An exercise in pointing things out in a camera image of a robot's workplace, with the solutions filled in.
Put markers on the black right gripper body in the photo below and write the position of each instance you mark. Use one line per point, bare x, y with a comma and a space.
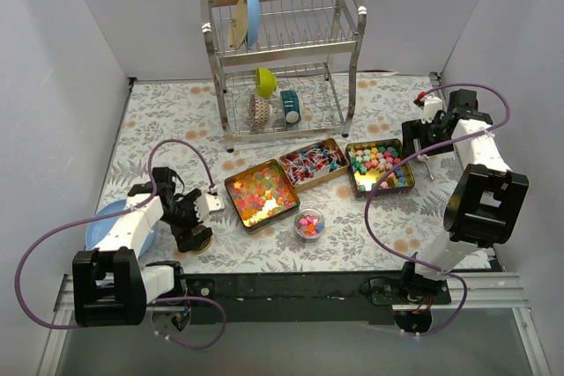
414, 140

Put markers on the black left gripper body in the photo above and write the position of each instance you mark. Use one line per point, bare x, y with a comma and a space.
186, 229

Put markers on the silver metal scoop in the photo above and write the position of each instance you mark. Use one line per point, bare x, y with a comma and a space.
426, 167

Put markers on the gold round jar lid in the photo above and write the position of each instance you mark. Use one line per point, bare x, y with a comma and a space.
204, 246

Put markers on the tin with star candies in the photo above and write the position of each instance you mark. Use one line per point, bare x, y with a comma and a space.
369, 161

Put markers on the tin with gummy candies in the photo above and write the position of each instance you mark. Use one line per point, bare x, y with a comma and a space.
262, 195

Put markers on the gold tin with lollipops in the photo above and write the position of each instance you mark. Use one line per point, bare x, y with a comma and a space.
314, 164

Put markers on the clear glass jar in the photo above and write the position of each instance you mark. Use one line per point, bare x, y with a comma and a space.
309, 225

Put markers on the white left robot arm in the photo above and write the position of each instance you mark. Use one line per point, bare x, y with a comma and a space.
109, 287

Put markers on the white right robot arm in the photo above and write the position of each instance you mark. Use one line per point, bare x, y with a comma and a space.
485, 204

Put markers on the light blue plate on table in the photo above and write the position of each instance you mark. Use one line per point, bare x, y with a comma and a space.
96, 231

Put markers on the floral tablecloth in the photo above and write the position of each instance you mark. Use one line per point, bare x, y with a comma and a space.
181, 121

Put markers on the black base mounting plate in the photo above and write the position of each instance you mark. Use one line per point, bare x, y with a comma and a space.
362, 296

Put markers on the patterned ceramic bowl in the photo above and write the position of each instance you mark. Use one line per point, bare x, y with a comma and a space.
259, 111

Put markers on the teal mug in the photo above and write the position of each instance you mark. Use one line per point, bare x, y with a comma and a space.
291, 103

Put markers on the steel dish rack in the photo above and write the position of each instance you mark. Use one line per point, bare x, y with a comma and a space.
311, 46

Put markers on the green bowl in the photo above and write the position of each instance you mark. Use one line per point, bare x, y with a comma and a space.
265, 82

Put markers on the beige wooden plate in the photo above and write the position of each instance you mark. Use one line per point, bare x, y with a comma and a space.
239, 25

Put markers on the light blue plate in rack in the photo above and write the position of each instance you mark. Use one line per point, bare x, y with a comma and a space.
253, 22

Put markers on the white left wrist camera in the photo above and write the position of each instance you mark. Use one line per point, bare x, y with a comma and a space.
207, 204

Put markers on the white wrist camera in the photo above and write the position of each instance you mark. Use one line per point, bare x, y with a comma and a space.
207, 204
430, 106

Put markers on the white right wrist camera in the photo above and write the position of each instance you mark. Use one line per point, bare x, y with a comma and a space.
430, 106

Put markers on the aluminium frame rail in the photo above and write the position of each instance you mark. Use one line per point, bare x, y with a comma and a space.
316, 324

